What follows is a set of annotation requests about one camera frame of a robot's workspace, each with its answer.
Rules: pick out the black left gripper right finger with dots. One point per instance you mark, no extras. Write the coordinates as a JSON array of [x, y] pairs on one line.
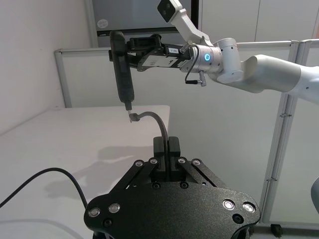
[[174, 149]]

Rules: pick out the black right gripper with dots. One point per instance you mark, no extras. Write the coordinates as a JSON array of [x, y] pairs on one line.
[[172, 51]]

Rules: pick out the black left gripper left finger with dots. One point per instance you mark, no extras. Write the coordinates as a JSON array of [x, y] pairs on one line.
[[159, 149]]

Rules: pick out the black pen-shaped power tool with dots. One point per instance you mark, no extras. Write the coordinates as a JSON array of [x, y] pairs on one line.
[[123, 74]]

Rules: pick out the grey metal cabinet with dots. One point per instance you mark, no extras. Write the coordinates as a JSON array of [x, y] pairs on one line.
[[134, 15]]

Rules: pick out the round white sticker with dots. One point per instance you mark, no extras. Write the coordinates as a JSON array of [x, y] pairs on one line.
[[102, 23]]

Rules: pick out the black caster wheel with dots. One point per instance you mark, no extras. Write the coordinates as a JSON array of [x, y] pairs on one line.
[[277, 229]]

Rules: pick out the white partition panel grey frame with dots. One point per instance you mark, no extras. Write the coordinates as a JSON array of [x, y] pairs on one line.
[[306, 139], [224, 124]]

